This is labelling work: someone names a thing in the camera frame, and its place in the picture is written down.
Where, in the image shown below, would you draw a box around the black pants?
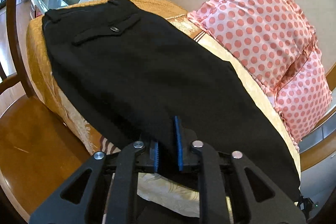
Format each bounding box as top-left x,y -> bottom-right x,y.
42,0 -> 300,201

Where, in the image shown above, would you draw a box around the yellow patterned bed sheet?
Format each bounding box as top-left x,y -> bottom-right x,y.
26,0 -> 301,217

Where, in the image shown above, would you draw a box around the wooden chair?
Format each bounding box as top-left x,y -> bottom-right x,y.
1,0 -> 89,223

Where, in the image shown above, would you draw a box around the pink polka dot pillow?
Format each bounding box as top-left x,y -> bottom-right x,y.
187,0 -> 317,96
274,44 -> 332,145

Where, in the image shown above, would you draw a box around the wooden curved headboard frame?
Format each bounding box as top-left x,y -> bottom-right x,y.
299,64 -> 335,172

